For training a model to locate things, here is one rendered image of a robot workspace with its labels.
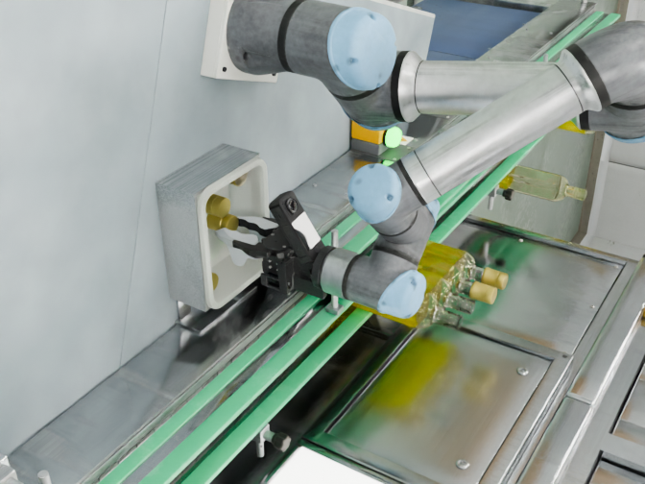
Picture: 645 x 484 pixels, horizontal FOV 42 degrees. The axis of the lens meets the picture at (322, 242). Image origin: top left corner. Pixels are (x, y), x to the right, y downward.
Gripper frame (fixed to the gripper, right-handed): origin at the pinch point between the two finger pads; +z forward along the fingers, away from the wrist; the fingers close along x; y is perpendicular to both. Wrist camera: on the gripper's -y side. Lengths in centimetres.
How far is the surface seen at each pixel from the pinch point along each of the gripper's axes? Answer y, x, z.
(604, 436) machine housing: 38, 24, -62
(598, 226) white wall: 344, 595, 64
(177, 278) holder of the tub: 5.8, -10.5, 3.4
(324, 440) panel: 34.2, -6.0, -21.8
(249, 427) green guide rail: 25.0, -17.3, -14.6
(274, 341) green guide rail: 18.4, -3.6, -10.6
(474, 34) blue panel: 14, 144, 17
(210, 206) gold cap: -4.9, -3.2, 0.8
